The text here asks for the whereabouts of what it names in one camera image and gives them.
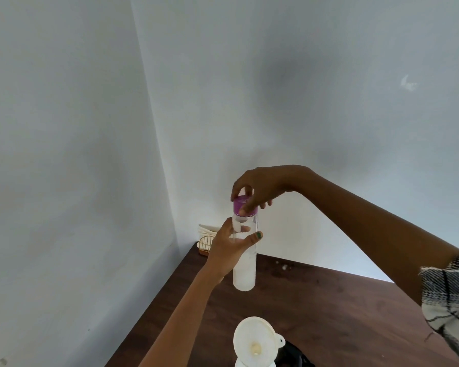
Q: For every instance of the white spray bottle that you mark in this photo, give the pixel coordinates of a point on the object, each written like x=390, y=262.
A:
x=239, y=364

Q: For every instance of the white paper napkins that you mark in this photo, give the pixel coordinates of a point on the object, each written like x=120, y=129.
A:
x=206, y=230

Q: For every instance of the person's left hand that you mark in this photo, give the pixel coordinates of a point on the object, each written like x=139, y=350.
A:
x=223, y=256

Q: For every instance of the person's right forearm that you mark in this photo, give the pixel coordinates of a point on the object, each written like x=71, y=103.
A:
x=375, y=233

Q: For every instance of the person's left forearm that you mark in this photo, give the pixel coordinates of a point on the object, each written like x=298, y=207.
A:
x=179, y=328

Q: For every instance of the person's right hand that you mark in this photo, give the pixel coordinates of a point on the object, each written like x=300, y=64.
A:
x=269, y=183

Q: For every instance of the purple bottle cap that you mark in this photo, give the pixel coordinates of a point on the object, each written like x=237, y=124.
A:
x=238, y=204

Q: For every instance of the black spray trigger head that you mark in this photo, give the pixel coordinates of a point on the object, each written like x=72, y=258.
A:
x=290, y=357

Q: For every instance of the black white plaid shirt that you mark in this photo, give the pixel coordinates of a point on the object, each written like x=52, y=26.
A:
x=451, y=294

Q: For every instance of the tall frosted clear bottle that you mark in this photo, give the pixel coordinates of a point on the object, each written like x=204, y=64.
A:
x=245, y=271

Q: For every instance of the white plastic funnel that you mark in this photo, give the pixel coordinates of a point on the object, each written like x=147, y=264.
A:
x=252, y=336

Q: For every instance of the dark wooden table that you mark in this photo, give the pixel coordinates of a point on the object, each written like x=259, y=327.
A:
x=348, y=321

